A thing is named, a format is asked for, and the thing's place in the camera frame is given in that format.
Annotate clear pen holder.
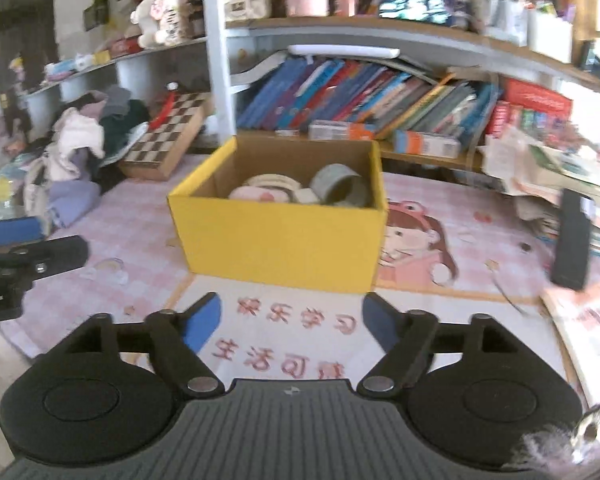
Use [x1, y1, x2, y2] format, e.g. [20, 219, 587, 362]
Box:
[480, 0, 530, 46]

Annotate wooden chessboard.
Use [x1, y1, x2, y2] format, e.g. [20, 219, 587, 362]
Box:
[117, 91, 208, 182]

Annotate pink checked printed tablecloth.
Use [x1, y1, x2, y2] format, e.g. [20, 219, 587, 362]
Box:
[0, 152, 600, 411]

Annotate yellow cardboard box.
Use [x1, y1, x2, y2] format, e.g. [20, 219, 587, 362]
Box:
[167, 132, 390, 295]

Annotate pink printed booklet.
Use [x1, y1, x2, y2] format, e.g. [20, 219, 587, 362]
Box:
[540, 282, 600, 406]

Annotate black smartphone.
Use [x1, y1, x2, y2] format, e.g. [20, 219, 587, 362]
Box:
[550, 187, 593, 292]

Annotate white wooden bookshelf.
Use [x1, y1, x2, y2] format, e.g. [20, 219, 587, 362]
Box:
[20, 0, 600, 171]

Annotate grey furry trim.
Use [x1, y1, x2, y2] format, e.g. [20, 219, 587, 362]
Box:
[512, 402, 600, 471]

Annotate pink plush toy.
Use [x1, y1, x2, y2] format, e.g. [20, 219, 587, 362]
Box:
[228, 185, 293, 203]

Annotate clear tape roll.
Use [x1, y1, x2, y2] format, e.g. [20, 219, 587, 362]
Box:
[309, 162, 373, 208]

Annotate red tassel ornament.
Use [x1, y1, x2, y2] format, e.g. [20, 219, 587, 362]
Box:
[147, 82, 181, 131]

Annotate pile of clothes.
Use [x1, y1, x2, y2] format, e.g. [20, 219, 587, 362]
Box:
[22, 85, 151, 231]

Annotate stack of papers and books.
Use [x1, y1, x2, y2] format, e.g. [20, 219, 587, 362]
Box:
[480, 125, 600, 261]

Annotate red box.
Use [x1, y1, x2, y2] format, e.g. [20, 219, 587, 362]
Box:
[110, 37, 143, 58]

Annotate white lamp bar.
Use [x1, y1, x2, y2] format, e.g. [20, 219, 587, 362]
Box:
[287, 44, 401, 61]

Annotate orange white carton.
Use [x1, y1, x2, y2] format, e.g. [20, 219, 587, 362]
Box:
[392, 130, 462, 158]

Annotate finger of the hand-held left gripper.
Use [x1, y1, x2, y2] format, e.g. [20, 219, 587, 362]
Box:
[0, 235, 90, 283]
[0, 216, 45, 250]

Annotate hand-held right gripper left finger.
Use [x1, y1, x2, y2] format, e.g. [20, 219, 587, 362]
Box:
[55, 291, 226, 401]

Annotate thick red book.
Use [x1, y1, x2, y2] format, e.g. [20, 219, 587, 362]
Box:
[485, 77, 573, 136]

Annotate row of books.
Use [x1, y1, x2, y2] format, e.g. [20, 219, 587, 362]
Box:
[237, 57, 501, 136]

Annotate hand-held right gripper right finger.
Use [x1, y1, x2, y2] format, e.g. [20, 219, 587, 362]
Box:
[356, 291, 531, 401]

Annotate white plush cat toy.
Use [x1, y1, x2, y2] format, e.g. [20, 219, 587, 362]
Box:
[130, 0, 191, 50]

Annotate white storage container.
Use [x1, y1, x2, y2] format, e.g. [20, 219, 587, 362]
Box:
[527, 7, 576, 65]

